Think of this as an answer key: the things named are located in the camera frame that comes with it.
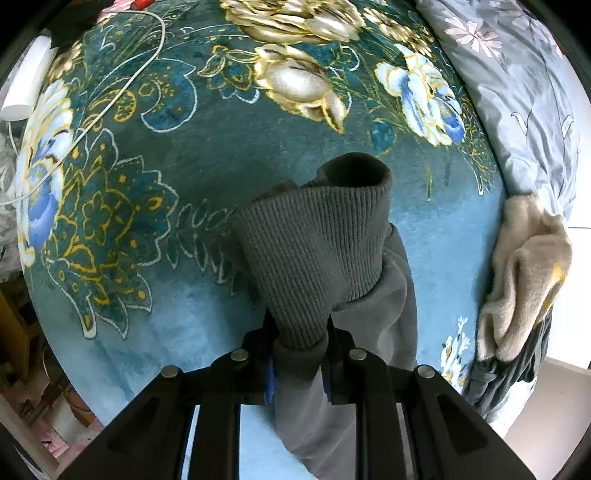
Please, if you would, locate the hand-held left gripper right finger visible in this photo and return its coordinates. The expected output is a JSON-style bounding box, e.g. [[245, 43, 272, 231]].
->
[[323, 314, 536, 480]]

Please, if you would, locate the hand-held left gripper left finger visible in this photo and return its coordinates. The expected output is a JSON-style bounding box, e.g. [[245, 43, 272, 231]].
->
[[58, 310, 280, 480]]

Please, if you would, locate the grey ribbed-cuff sweatshirt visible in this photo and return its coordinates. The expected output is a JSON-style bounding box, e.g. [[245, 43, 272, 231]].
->
[[231, 152, 420, 480]]

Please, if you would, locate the dark grey garment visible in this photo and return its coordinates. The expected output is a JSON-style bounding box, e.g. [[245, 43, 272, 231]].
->
[[462, 310, 554, 418]]

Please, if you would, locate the beige fleece garment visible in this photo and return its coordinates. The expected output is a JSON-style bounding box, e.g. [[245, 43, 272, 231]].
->
[[476, 194, 574, 363]]

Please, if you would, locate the teal floral blanket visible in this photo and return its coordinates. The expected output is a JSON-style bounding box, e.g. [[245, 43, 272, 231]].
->
[[13, 0, 509, 480]]

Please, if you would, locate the grey floral quilt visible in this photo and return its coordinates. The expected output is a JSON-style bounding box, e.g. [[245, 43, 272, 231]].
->
[[416, 0, 583, 227]]

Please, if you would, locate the white cylindrical object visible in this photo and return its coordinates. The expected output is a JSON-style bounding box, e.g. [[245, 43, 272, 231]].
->
[[0, 28, 60, 123]]

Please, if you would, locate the red and pink cloth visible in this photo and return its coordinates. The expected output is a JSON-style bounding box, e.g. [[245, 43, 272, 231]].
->
[[98, 0, 155, 21]]

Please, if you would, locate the white cable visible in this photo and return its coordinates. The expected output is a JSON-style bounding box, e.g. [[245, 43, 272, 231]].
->
[[0, 8, 167, 206]]

